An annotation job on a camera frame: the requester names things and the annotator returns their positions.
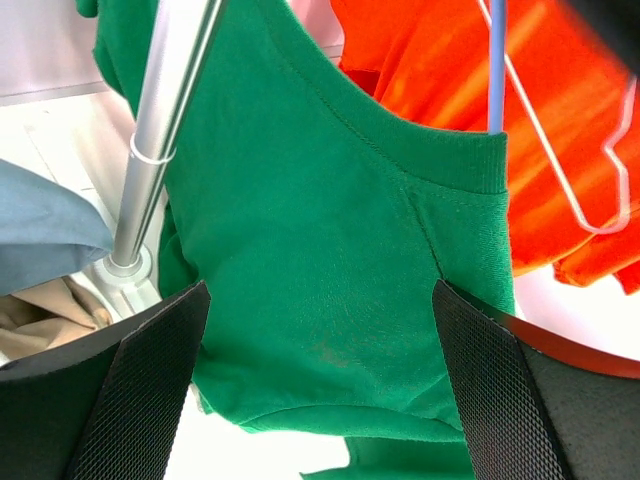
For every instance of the grey blue t shirt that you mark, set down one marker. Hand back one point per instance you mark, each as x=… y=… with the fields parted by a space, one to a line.
x=47 y=230

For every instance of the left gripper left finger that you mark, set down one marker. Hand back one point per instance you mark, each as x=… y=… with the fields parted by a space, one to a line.
x=106 y=406

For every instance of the pink wire hanger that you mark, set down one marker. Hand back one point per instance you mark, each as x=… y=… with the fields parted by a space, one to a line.
x=573 y=111

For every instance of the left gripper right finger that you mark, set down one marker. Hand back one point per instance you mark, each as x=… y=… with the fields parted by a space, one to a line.
x=533 y=404

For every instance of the orange t shirt right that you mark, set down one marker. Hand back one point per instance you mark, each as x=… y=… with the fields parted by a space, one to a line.
x=427 y=62

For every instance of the white metal clothes rack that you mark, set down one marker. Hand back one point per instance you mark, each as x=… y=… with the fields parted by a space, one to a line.
x=180 y=41

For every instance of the white plastic laundry basket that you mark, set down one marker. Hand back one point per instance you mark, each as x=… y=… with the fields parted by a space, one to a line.
x=7 y=356

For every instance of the beige cloth in basket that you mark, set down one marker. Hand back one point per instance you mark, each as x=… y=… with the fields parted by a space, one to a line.
x=49 y=315

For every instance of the green t shirt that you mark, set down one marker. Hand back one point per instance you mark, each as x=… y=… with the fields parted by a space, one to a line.
x=320 y=223

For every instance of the light blue wire hanger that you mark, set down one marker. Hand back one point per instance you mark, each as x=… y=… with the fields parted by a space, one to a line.
x=497 y=66

